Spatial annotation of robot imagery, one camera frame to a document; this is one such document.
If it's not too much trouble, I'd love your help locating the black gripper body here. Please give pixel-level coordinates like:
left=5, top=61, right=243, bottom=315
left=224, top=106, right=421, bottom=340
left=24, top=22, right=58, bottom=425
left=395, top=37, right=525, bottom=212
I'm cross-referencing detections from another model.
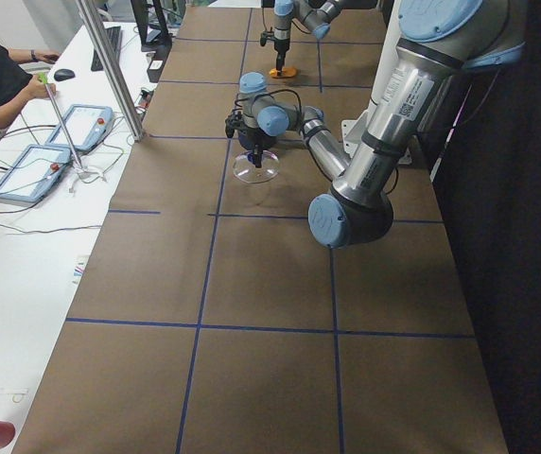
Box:
left=274, top=41, right=289, bottom=62
left=246, top=130, right=273, bottom=159

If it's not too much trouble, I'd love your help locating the glass pot lid purple knob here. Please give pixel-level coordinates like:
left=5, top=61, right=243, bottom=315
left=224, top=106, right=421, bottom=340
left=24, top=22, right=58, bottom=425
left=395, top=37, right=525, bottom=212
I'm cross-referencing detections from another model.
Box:
left=233, top=150, right=280, bottom=184

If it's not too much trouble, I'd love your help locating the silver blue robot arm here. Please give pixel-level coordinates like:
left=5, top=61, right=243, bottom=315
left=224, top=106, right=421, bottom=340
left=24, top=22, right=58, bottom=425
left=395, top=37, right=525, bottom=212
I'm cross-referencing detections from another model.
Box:
left=260, top=0, right=378, bottom=79
left=225, top=1, right=528, bottom=248

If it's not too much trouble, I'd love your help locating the person's hand holding stick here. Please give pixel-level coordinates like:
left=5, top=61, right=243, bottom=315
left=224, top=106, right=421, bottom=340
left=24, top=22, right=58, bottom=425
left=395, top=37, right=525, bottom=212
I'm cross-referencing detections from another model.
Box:
left=26, top=78, right=57, bottom=99

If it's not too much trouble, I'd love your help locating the black monitor stand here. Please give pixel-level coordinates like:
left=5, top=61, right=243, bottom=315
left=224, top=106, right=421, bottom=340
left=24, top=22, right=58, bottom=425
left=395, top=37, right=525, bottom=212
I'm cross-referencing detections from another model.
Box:
left=131, top=0, right=172, bottom=52

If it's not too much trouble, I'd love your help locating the far teach pendant tablet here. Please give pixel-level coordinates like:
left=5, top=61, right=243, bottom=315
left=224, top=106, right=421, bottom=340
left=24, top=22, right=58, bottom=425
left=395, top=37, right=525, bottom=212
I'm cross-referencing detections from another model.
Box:
left=63, top=104, right=114, bottom=154

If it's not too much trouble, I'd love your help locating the teach pendant tablet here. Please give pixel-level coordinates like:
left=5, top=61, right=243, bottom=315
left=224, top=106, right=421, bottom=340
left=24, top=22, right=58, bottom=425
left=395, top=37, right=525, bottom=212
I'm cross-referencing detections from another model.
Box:
left=0, top=145, right=72, bottom=203
left=63, top=104, right=114, bottom=154

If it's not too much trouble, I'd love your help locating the black keyboard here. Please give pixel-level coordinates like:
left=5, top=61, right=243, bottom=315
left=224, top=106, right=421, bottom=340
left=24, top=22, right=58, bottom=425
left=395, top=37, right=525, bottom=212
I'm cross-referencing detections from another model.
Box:
left=90, top=26, right=124, bottom=73

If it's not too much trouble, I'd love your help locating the black computer mouse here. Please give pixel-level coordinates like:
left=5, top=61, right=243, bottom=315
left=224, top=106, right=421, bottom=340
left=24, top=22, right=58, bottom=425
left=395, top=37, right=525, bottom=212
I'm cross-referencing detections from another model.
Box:
left=54, top=68, right=76, bottom=81

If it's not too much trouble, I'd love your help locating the near teach pendant tablet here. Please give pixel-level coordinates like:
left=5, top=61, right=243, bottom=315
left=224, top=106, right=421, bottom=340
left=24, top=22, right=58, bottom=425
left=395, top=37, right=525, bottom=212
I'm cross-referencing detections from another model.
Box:
left=0, top=145, right=72, bottom=203

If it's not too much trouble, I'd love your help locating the dark pot purple handle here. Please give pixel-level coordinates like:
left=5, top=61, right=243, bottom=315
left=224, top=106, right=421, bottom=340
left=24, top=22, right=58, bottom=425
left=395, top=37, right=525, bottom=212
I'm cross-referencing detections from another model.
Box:
left=236, top=131, right=305, bottom=150

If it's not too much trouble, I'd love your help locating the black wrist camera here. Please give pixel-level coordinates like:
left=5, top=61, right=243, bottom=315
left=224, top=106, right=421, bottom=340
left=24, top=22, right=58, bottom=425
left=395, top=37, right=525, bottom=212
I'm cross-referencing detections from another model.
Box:
left=259, top=30, right=273, bottom=46
left=225, top=110, right=245, bottom=138

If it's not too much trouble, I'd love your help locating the black camera cable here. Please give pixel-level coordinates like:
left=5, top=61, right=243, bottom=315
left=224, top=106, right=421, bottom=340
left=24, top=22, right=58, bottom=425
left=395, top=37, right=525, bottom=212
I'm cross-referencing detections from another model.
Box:
left=235, top=88, right=305, bottom=129

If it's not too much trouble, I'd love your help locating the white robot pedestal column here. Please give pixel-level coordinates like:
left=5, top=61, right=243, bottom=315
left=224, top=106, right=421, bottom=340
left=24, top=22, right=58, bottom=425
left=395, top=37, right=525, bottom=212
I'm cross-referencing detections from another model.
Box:
left=341, top=0, right=401, bottom=157

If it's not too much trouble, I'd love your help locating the grey aluminium frame post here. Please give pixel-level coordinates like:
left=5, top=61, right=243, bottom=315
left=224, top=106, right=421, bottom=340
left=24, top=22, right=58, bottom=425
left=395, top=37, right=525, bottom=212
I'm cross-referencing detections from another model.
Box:
left=76, top=0, right=145, bottom=142

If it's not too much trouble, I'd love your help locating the metal stick green handle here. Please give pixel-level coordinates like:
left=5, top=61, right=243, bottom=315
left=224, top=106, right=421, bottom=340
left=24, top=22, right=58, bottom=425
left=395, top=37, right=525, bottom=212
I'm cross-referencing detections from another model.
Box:
left=37, top=73, right=86, bottom=175

